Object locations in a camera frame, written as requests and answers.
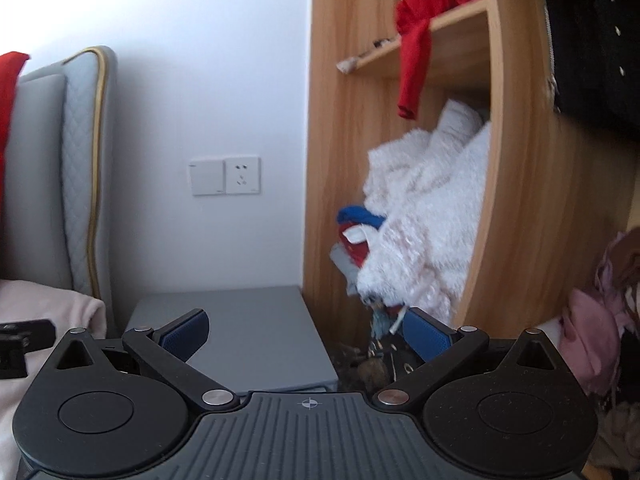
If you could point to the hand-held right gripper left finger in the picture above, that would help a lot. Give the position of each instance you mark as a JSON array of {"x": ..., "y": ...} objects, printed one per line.
[{"x": 185, "y": 335}]

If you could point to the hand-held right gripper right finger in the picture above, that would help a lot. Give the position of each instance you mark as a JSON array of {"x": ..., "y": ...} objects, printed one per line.
[{"x": 425, "y": 335}]

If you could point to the printed colourful cloth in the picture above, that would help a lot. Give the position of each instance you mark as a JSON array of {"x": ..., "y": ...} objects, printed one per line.
[{"x": 382, "y": 322}]

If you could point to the pale pink blanket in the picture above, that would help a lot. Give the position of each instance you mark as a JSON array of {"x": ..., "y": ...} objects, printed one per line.
[{"x": 45, "y": 300}]

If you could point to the dark printed cloth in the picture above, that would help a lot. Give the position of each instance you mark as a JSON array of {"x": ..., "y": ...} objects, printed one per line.
[{"x": 380, "y": 360}]

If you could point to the grey nightstand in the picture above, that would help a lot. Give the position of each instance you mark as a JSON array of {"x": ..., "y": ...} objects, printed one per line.
[{"x": 250, "y": 330}]

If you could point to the grey garment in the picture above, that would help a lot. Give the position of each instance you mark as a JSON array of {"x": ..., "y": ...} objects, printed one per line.
[{"x": 345, "y": 262}]

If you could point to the white fluffy blanket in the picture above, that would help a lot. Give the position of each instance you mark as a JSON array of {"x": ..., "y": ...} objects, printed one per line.
[{"x": 430, "y": 220}]

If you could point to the blue garment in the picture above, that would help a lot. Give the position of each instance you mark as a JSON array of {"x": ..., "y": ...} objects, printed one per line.
[{"x": 360, "y": 216}]

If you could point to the pink clothes pile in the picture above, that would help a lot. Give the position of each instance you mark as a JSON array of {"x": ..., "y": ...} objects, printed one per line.
[{"x": 590, "y": 335}]

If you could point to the wooden wardrobe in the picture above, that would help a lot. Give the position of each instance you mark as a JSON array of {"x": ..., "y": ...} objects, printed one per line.
[{"x": 540, "y": 210}]

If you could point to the grey padded headboard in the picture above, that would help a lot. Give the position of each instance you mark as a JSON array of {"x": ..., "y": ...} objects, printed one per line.
[{"x": 50, "y": 170}]

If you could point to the red cloth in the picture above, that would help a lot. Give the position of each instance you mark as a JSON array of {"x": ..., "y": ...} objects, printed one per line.
[{"x": 10, "y": 100}]

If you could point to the black hanging garment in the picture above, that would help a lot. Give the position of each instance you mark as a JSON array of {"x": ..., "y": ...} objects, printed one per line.
[{"x": 595, "y": 35}]

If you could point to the white wall switch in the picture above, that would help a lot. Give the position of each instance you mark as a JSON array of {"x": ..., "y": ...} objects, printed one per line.
[{"x": 207, "y": 177}]

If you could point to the white wall socket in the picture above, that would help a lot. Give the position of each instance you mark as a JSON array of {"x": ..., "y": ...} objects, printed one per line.
[{"x": 242, "y": 175}]

